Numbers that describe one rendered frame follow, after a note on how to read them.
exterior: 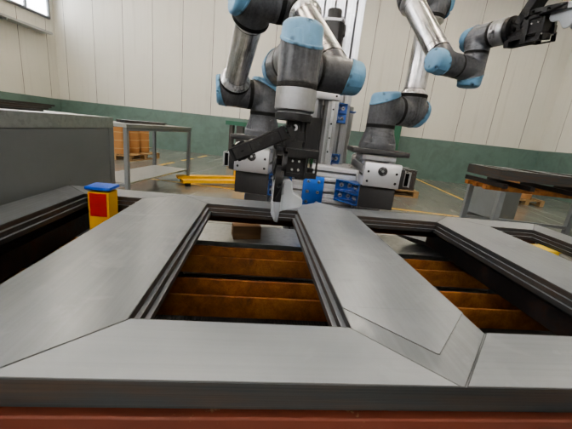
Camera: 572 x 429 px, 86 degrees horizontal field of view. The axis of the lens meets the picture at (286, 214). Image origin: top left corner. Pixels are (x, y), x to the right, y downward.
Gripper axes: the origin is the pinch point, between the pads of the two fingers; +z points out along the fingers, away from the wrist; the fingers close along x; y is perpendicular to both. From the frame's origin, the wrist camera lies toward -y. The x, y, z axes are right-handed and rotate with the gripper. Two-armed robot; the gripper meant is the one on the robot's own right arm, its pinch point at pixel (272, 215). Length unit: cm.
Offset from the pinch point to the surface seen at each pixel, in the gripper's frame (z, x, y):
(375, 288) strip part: 5.8, -17.8, 16.2
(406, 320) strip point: 5.8, -26.1, 17.4
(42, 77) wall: -97, 1078, -709
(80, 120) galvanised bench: -13, 51, -63
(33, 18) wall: -264, 1065, -711
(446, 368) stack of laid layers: 5.9, -34.5, 17.9
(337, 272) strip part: 5.8, -12.8, 11.2
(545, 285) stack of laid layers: 7, -11, 54
